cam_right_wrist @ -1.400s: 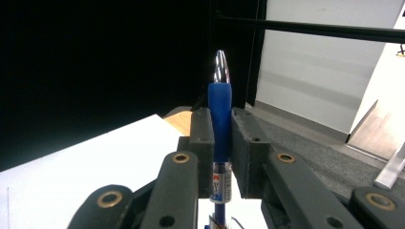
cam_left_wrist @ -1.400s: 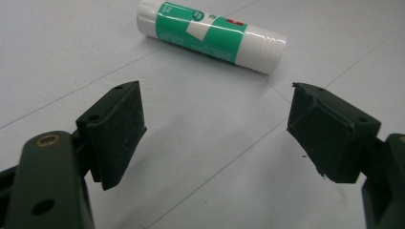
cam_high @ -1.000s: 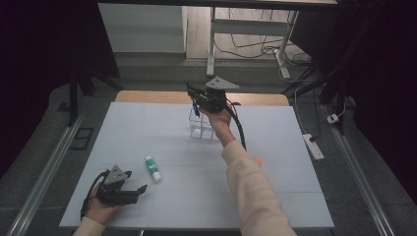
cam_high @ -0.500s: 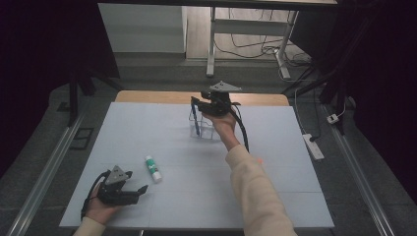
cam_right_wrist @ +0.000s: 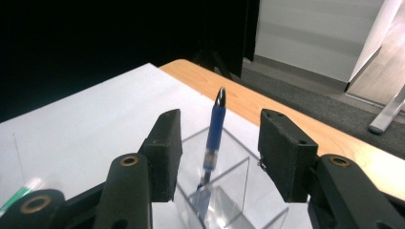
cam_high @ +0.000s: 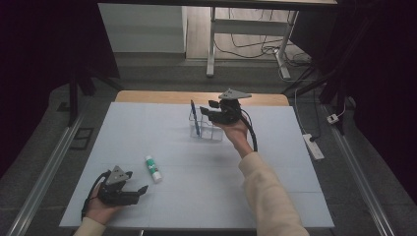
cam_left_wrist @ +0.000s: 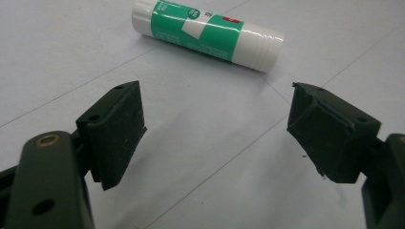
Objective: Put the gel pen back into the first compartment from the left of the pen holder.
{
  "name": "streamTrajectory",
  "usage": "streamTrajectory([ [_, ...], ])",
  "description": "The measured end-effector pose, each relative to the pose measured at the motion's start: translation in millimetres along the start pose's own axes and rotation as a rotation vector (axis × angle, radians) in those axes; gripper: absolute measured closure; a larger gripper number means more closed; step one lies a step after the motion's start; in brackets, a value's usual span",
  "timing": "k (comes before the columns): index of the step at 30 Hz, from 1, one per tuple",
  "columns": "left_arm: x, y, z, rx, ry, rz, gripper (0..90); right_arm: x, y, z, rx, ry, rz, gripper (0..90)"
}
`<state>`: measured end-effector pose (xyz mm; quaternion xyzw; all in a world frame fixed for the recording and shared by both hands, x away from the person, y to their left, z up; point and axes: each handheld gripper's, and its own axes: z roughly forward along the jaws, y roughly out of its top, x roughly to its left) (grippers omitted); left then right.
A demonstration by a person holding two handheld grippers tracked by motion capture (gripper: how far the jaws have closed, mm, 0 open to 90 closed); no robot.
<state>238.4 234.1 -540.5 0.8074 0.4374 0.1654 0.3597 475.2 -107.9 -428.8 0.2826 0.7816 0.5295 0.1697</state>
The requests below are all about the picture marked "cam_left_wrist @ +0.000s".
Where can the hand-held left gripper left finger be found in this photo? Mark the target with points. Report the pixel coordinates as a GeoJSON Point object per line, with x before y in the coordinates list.
{"type": "Point", "coordinates": [116, 133]}

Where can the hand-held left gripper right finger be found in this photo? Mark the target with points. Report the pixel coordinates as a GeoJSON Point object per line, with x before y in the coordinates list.
{"type": "Point", "coordinates": [331, 136]}

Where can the green and white glue stick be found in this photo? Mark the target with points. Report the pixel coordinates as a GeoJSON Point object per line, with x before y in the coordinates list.
{"type": "Point", "coordinates": [203, 31]}

